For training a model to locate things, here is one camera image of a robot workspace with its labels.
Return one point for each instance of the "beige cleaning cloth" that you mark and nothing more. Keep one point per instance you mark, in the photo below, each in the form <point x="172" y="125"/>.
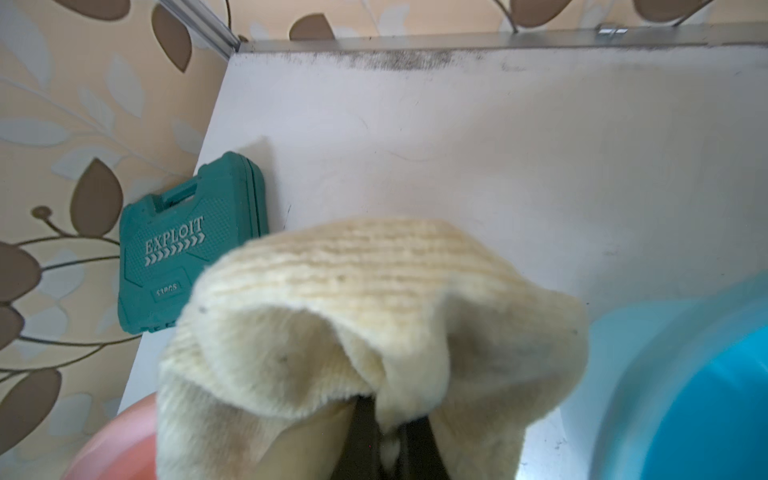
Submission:
<point x="282" y="335"/>

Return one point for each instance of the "light blue plastic bucket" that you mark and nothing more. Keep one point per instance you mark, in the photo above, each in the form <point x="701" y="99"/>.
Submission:
<point x="675" y="390"/>

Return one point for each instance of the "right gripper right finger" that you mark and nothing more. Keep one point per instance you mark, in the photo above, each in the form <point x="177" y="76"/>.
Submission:
<point x="419" y="457"/>

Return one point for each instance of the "pink plastic bucket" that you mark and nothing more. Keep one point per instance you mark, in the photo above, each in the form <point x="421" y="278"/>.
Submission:
<point x="124" y="449"/>

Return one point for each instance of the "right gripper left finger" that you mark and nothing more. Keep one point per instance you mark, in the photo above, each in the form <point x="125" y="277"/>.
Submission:
<point x="360" y="458"/>

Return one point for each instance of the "green tool case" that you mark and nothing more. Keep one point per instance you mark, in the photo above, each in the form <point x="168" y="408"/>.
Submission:
<point x="168" y="239"/>

